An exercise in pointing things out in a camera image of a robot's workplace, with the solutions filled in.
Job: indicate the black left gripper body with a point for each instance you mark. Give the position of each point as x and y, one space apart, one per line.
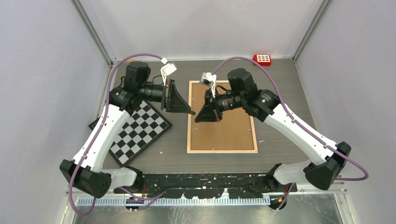
165 96

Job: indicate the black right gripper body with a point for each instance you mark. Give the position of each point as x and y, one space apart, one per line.
215 104

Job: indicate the blue picture frame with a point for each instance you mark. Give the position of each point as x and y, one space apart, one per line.
234 134

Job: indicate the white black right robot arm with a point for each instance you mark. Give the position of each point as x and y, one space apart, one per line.
326 157

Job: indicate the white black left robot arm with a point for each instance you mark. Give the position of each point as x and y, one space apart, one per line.
85 171

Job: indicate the black white chessboard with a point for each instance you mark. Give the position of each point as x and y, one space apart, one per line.
141 130

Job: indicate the red toy brick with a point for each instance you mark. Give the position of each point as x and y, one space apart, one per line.
263 60

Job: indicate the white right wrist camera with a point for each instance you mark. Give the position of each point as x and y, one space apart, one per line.
209 80

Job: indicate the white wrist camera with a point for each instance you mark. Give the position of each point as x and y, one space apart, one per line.
209 80
167 69

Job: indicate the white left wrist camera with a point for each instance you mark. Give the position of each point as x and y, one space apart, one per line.
167 69

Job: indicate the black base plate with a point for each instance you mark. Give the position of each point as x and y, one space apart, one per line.
207 185

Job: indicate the aluminium front rail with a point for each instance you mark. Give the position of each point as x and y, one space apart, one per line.
136 201

